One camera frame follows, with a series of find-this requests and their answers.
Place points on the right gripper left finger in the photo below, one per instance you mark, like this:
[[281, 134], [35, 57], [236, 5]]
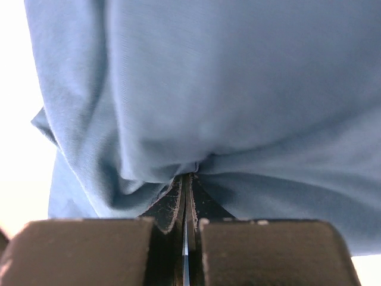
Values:
[[146, 250]]

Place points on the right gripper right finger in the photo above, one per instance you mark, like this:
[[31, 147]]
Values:
[[225, 250]]

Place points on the blue t shirt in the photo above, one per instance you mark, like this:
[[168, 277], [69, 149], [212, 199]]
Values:
[[274, 105]]

